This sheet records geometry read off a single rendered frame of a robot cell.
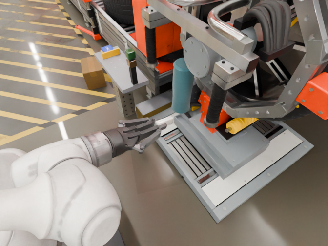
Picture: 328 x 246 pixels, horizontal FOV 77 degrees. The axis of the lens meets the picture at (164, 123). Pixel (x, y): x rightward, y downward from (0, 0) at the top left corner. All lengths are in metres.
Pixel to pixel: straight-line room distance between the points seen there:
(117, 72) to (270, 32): 0.96
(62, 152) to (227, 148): 0.93
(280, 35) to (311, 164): 1.25
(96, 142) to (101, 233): 0.23
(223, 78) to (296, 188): 1.15
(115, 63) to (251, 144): 0.95
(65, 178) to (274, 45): 0.48
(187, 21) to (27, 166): 0.50
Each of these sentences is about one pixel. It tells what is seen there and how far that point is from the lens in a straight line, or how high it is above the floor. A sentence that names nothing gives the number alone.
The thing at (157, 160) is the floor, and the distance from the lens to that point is 1.40.
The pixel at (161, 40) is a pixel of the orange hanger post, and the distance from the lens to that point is 1.22.
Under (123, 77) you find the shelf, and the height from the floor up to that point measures 0.45.
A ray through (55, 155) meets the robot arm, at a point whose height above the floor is 0.85.
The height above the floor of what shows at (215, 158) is 0.15.
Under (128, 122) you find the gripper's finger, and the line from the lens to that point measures 0.63.
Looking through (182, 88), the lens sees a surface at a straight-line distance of 0.87.
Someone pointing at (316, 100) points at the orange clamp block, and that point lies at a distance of 0.66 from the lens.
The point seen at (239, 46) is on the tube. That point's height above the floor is 0.99.
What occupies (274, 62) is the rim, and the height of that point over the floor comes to 0.81.
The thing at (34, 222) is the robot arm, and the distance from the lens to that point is 0.38.
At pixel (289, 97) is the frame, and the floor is 0.81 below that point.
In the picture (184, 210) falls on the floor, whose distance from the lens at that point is 1.28.
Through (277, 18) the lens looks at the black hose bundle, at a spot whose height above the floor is 1.03.
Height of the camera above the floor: 1.23
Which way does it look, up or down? 51 degrees down
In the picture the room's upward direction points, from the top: straight up
